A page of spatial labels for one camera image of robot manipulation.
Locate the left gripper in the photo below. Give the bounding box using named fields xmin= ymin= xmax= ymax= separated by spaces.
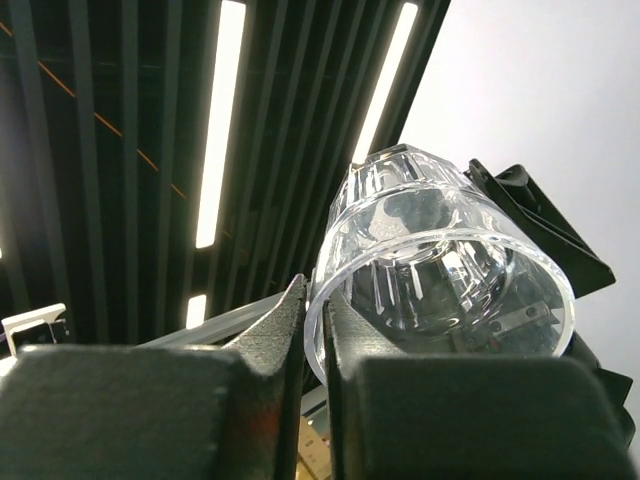
xmin=465 ymin=159 xmax=635 ymax=446

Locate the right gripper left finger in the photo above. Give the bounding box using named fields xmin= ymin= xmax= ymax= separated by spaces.
xmin=1 ymin=275 xmax=306 ymax=479

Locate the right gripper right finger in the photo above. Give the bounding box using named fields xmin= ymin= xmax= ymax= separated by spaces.
xmin=322 ymin=294 xmax=630 ymax=479

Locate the clear faceted glass cup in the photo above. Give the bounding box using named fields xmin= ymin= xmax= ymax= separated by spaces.
xmin=305 ymin=144 xmax=575 ymax=379

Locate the ceiling light strip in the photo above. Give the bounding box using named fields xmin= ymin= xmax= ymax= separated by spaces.
xmin=351 ymin=2 xmax=419 ymax=165
xmin=195 ymin=1 xmax=246 ymax=249

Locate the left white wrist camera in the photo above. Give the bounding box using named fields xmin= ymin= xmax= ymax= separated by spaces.
xmin=1 ymin=303 xmax=69 ymax=356

